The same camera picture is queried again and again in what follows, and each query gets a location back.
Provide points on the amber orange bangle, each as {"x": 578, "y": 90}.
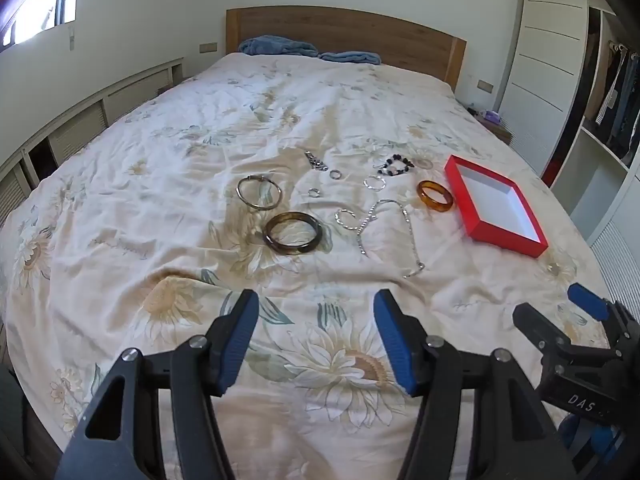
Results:
{"x": 434, "y": 195}

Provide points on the purple item on nightstand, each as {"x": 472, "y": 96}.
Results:
{"x": 492, "y": 116}

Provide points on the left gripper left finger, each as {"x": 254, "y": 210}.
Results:
{"x": 118, "y": 436}

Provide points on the silver wristwatch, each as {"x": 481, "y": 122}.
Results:
{"x": 315, "y": 162}

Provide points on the hanging clothes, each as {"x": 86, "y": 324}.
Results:
{"x": 615, "y": 122}

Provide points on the floral beige bed quilt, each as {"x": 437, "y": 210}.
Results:
{"x": 315, "y": 184}

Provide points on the red jewelry box tray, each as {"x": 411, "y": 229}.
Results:
{"x": 493, "y": 208}

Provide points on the blue pillow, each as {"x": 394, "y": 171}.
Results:
{"x": 277, "y": 45}
{"x": 354, "y": 57}

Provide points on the wooden nightstand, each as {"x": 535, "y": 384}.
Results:
{"x": 502, "y": 133}

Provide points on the blue pillow right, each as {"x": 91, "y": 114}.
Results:
{"x": 354, "y": 57}

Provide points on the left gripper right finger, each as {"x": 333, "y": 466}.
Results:
{"x": 513, "y": 436}

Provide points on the blue gloved right hand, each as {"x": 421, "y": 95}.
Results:
{"x": 601, "y": 442}

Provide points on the dark tortoise bangle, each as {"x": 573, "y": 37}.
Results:
{"x": 292, "y": 233}

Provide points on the blue pillow left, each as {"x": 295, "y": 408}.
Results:
{"x": 277, "y": 45}

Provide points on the wooden headboard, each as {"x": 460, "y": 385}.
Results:
{"x": 398, "y": 42}

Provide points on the white wardrobe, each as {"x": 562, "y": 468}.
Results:
{"x": 556, "y": 80}

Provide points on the silver metal bangle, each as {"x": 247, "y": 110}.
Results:
{"x": 259, "y": 192}

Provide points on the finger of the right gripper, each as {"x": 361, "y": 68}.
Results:
{"x": 612, "y": 315}
{"x": 541, "y": 332}

